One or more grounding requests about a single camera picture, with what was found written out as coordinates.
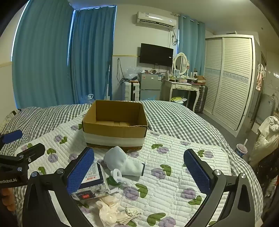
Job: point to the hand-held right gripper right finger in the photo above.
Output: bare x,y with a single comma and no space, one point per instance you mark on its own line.
198,173

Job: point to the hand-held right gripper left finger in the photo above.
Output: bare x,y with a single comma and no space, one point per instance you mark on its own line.
79,172

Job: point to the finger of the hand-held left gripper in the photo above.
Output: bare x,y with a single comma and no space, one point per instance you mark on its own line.
13,135
32,150

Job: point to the pale white sock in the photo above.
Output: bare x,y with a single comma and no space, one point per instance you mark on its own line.
123,163

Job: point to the cream gloves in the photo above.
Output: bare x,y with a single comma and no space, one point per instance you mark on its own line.
109,209

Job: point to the person's left hand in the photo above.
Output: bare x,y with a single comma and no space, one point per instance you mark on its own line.
7,197

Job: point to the white blue tissue pack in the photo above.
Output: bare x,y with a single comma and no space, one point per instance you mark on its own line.
93,174

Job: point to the floral print tissue pack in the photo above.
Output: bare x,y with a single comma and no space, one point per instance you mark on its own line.
102,188

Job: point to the small green plastic piece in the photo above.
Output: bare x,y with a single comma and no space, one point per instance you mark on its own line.
113,183

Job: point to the white plastic clip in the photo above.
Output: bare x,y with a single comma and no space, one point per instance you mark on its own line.
117,174

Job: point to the white floral quilted mat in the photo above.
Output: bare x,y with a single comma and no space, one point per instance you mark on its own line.
165,152

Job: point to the purple drink cup with straw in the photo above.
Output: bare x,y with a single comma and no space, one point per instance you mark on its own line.
240,150

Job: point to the grey checkered bedsheet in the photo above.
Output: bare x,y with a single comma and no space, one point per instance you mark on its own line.
174,117

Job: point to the beige patterned folded cloth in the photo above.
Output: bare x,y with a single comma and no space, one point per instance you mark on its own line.
130,215

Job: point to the dark patterned cloth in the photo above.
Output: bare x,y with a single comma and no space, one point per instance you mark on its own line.
269,174

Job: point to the water jug with pump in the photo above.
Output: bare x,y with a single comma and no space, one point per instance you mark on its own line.
88,98

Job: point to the pile of white clothing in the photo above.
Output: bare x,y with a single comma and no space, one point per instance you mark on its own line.
266,139

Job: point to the dark suitcase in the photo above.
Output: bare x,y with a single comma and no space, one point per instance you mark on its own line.
200,98

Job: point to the yellow bag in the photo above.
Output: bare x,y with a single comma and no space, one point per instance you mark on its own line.
177,100

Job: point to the wide blue curtain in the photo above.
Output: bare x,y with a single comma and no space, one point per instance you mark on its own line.
43,54

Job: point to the white dressing table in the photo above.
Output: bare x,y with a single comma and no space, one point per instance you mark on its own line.
183,86

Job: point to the white pole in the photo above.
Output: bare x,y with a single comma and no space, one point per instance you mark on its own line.
108,83

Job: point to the brown cardboard box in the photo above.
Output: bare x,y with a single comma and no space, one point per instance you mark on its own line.
199,79

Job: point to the white washing machine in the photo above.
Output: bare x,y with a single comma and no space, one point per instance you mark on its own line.
267,107

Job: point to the white suitcase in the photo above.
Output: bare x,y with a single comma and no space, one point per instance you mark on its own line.
130,91

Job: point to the white louvred wardrobe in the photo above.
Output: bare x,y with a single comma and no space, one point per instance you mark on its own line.
231,83

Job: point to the small silver fridge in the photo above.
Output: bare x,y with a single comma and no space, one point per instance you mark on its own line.
150,85

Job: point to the oval white vanity mirror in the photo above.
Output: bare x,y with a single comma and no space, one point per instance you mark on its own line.
181,62

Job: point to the clear plastic bag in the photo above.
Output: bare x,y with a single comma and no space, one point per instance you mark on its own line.
133,73

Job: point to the hanging pink clothes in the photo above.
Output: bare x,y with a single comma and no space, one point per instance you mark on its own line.
260,76

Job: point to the narrow blue curtain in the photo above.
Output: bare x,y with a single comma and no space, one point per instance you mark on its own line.
191,43

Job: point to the white air conditioner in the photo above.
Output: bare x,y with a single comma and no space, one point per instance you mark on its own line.
155,19

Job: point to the small picture frame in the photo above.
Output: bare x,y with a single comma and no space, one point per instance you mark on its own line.
177,73

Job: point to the black wall television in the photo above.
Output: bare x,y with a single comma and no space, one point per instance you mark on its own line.
155,54

